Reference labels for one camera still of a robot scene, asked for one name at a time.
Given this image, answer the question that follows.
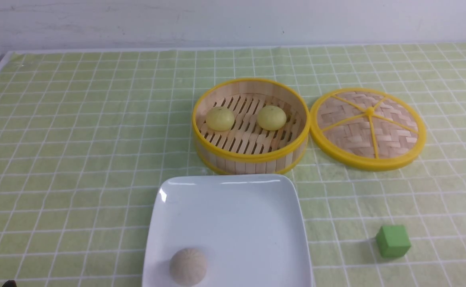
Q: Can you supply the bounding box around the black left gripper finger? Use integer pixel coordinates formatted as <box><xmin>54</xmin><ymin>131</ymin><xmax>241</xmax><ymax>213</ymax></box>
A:
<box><xmin>2</xmin><ymin>280</ymin><xmax>17</xmax><ymax>287</ymax></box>

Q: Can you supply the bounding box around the yellow steamed bun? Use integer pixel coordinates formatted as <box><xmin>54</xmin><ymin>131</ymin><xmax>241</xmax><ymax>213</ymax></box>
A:
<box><xmin>205</xmin><ymin>106</ymin><xmax>235</xmax><ymax>132</ymax></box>
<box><xmin>257</xmin><ymin>105</ymin><xmax>286</xmax><ymax>131</ymax></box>

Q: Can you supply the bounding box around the beige steamed bun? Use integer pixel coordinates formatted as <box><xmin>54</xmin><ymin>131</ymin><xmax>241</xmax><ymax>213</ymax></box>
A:
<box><xmin>169</xmin><ymin>248</ymin><xmax>208</xmax><ymax>287</ymax></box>

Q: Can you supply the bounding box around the white square plate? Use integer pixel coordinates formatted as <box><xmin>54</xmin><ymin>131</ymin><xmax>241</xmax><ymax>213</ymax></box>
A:
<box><xmin>142</xmin><ymin>174</ymin><xmax>315</xmax><ymax>287</ymax></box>

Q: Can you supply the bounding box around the green checkered tablecloth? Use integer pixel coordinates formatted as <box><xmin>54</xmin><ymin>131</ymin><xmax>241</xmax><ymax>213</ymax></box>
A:
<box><xmin>0</xmin><ymin>43</ymin><xmax>466</xmax><ymax>287</ymax></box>

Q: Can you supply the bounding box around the bamboo steamer basket yellow rim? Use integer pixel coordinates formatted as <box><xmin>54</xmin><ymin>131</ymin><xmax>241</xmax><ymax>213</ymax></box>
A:
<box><xmin>192</xmin><ymin>78</ymin><xmax>311</xmax><ymax>175</ymax></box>

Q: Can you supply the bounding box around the woven bamboo steamer lid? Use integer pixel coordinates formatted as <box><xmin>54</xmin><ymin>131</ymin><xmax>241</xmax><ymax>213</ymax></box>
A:
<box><xmin>310</xmin><ymin>88</ymin><xmax>427</xmax><ymax>171</ymax></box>

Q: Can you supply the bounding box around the green cube block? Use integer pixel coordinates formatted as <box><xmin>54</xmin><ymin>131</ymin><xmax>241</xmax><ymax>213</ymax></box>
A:
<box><xmin>375</xmin><ymin>224</ymin><xmax>412</xmax><ymax>258</ymax></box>

